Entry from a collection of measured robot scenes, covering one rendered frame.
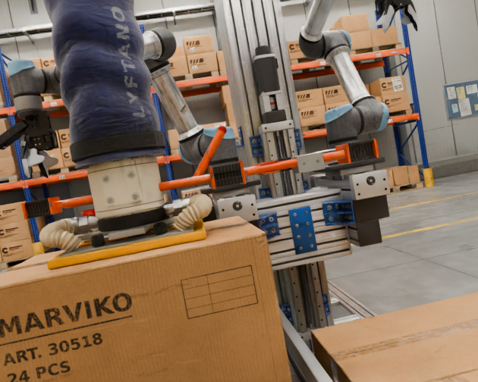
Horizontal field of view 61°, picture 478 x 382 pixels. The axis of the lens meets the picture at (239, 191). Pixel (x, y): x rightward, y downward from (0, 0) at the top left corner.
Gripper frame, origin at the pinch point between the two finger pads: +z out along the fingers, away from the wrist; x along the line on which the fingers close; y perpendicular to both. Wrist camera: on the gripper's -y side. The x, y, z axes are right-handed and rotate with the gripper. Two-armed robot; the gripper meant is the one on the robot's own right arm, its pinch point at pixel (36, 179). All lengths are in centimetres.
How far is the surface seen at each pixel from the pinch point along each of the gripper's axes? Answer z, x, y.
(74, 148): -3.2, -33.2, 21.3
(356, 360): 62, -30, 80
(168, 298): 31, -47, 37
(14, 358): 36, -48, 6
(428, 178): 98, 678, 541
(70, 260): 20.7, -40.5, 17.9
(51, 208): 9.4, -4.2, 4.1
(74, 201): 8.7, -29.0, 17.8
